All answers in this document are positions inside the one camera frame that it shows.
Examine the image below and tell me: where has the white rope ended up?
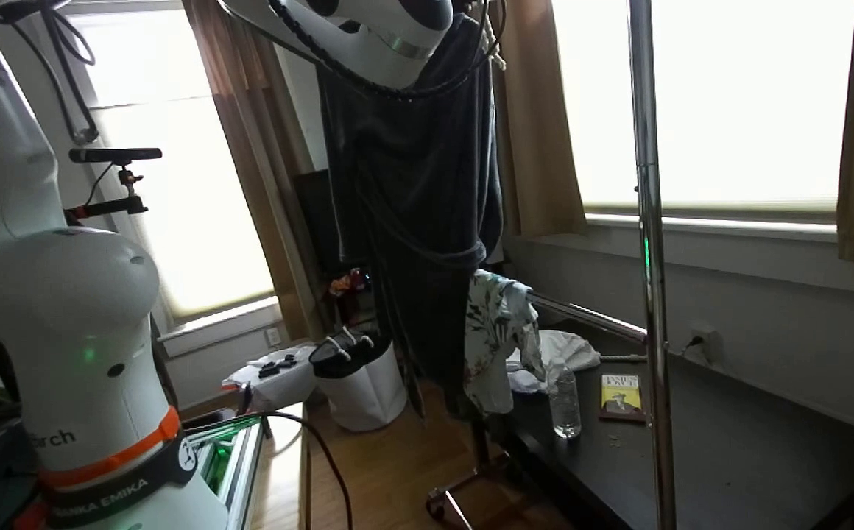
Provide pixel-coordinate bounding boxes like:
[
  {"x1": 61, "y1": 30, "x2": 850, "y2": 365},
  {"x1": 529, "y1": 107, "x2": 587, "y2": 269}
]
[{"x1": 481, "y1": 0, "x2": 510, "y2": 75}]

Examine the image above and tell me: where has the black hanging garment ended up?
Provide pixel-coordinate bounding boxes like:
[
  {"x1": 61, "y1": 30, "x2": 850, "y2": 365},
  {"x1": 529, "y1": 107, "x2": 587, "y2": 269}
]
[{"x1": 314, "y1": 11, "x2": 510, "y2": 397}]

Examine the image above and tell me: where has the red and black object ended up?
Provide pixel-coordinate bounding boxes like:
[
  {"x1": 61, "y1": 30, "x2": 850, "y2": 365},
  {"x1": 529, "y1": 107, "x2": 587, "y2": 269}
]
[{"x1": 325, "y1": 265, "x2": 376, "y2": 328}]

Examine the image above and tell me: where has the floral patterned cloth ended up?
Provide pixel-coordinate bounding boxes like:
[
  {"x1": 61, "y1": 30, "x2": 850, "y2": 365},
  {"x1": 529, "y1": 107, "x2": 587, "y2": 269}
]
[{"x1": 462, "y1": 265, "x2": 547, "y2": 419}]

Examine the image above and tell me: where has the white bucket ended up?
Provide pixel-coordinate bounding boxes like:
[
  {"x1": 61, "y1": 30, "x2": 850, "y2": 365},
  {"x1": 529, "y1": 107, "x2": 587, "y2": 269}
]
[{"x1": 306, "y1": 328, "x2": 409, "y2": 437}]

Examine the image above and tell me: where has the crumpled white cloth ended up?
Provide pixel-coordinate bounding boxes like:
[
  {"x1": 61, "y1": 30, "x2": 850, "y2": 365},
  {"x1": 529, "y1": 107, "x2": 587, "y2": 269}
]
[{"x1": 506, "y1": 328, "x2": 604, "y2": 397}]

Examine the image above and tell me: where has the clear plastic water bottle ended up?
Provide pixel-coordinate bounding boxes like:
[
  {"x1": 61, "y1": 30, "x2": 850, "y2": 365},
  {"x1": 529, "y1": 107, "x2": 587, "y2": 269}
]
[{"x1": 544, "y1": 365, "x2": 587, "y2": 441}]

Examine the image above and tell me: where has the grey metal pole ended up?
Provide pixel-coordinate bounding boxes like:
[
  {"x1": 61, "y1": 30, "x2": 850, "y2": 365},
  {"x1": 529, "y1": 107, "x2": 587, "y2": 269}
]
[{"x1": 624, "y1": 0, "x2": 683, "y2": 530}]

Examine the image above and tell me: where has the white baseboard heater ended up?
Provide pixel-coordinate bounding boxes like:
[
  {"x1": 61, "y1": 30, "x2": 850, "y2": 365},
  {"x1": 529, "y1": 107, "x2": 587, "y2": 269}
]
[{"x1": 157, "y1": 295, "x2": 297, "y2": 406}]

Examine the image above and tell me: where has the wheeled chair base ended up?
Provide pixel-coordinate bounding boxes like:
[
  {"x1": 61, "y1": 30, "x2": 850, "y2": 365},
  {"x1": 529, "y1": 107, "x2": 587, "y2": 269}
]
[{"x1": 423, "y1": 393, "x2": 547, "y2": 530}]

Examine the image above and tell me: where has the green plastic object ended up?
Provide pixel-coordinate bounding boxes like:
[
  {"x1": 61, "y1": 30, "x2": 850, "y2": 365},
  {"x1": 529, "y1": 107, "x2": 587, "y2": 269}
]
[{"x1": 194, "y1": 431, "x2": 245, "y2": 494}]

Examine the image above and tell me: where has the black low table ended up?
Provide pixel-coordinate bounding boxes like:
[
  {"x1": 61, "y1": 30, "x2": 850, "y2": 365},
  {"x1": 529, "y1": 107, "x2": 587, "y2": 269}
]
[{"x1": 490, "y1": 363, "x2": 854, "y2": 530}]

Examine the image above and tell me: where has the chrome horizontal rail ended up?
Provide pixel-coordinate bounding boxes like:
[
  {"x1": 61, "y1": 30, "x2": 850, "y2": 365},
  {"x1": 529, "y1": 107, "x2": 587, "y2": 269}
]
[{"x1": 534, "y1": 291, "x2": 650, "y2": 348}]

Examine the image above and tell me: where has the thin black cable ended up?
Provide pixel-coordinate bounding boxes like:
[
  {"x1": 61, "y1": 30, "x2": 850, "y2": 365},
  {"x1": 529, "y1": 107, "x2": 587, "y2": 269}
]
[{"x1": 239, "y1": 406, "x2": 357, "y2": 530}]

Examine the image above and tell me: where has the black camera on stand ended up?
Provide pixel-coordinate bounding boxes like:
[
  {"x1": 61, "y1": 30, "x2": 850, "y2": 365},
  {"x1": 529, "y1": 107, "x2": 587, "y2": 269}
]
[{"x1": 64, "y1": 144, "x2": 167, "y2": 222}]

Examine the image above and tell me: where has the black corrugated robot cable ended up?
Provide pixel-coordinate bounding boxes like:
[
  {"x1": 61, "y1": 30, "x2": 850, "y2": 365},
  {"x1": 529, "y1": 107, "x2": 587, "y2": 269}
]
[{"x1": 0, "y1": 0, "x2": 101, "y2": 147}]

